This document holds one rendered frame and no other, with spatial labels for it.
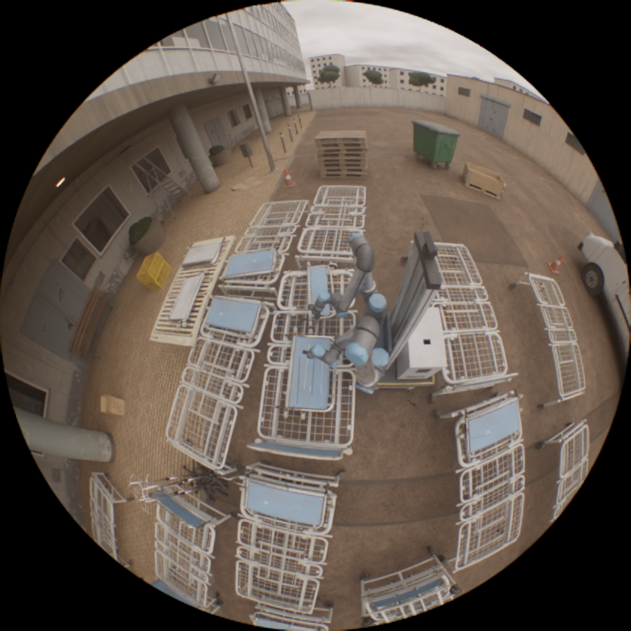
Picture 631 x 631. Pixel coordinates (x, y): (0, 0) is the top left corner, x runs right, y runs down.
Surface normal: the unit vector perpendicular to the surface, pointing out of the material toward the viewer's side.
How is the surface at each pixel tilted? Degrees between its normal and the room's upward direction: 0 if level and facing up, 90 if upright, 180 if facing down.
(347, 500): 0
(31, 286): 90
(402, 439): 0
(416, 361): 0
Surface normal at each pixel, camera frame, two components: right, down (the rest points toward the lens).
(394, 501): -0.15, -0.48
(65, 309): 0.99, 0.00
